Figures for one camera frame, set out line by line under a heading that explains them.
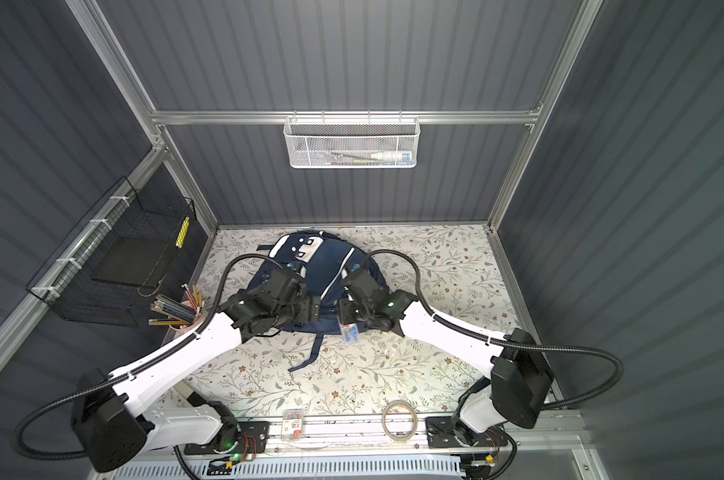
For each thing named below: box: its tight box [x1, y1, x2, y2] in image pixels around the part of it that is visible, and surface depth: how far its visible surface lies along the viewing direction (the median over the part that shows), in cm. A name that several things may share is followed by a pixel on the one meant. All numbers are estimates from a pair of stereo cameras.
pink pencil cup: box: [170, 300, 207, 341], surface depth 86 cm
